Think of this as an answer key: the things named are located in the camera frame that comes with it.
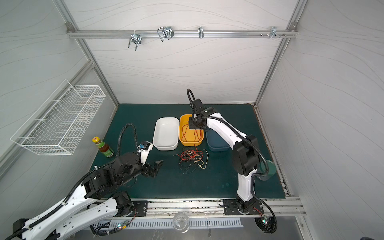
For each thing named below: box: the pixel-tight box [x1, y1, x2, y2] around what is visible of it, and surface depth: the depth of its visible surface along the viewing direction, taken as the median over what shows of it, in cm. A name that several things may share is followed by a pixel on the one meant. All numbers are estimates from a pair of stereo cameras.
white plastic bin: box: [152, 117, 180, 151], surface depth 105 cm
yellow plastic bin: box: [179, 114, 204, 147], surface depth 103 cm
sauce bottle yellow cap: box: [92, 136, 114, 158], surface depth 85 cm
